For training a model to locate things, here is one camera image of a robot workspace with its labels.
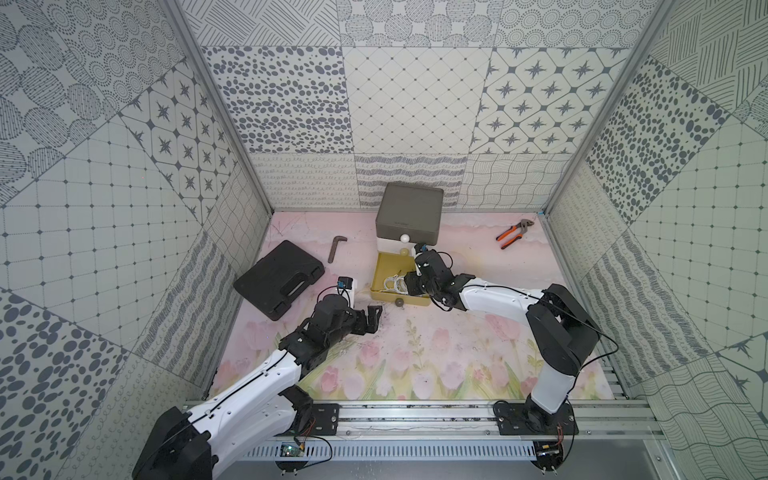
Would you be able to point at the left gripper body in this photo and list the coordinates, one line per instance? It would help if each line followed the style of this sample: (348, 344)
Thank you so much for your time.
(363, 320)

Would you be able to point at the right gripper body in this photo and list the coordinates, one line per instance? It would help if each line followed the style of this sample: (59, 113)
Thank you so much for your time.
(416, 285)

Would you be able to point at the white earphones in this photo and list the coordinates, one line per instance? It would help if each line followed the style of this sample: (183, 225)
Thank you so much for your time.
(397, 284)
(384, 289)

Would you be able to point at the yellow bottom drawer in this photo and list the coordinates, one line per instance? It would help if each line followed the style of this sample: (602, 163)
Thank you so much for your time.
(388, 265)

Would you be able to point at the white drawer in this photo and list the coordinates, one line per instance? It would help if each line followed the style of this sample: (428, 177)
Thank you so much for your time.
(396, 247)

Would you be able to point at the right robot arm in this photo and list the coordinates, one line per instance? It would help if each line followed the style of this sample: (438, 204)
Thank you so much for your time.
(564, 332)

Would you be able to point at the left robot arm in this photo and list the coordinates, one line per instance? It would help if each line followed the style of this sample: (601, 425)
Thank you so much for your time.
(203, 442)

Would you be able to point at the black plastic tool case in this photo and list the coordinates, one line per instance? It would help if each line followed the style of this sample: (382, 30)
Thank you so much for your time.
(274, 283)

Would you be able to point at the dark hex key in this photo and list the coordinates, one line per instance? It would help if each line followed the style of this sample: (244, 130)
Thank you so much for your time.
(334, 247)

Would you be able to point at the drawer cabinet frame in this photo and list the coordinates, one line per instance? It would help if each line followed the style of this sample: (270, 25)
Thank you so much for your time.
(410, 205)

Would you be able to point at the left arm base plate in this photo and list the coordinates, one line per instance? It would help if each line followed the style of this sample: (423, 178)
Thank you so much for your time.
(316, 420)

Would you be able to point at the orange handled pliers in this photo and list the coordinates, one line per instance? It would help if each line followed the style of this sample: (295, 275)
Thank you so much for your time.
(514, 233)

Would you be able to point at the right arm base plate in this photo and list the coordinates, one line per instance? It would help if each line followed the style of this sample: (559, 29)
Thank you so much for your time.
(521, 419)

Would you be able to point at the slotted cable duct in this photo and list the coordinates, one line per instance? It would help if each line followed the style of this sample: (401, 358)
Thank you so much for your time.
(380, 450)

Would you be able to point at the aluminium mounting rail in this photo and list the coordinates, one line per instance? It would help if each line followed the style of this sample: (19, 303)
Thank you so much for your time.
(454, 420)

